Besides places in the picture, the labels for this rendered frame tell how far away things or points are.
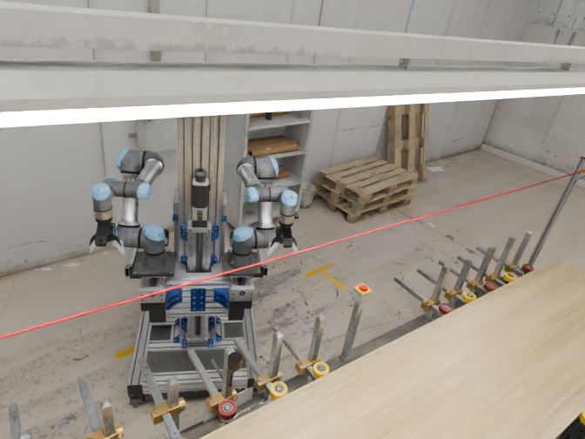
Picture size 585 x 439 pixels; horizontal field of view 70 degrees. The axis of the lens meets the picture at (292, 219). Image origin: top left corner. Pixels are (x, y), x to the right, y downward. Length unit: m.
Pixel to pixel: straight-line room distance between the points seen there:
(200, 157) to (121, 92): 1.64
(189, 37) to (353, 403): 1.73
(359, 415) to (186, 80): 1.67
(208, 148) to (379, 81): 1.43
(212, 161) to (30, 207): 2.18
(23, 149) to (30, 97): 3.23
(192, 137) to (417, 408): 1.75
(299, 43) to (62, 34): 0.43
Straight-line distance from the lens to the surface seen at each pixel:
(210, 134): 2.32
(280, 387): 2.09
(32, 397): 3.39
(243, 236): 2.38
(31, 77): 0.74
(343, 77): 0.99
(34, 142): 3.96
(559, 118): 9.15
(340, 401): 2.10
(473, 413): 2.32
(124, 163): 2.40
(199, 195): 2.35
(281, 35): 0.88
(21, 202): 4.14
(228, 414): 1.99
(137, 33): 0.77
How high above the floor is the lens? 2.54
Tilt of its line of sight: 29 degrees down
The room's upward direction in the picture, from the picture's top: 8 degrees clockwise
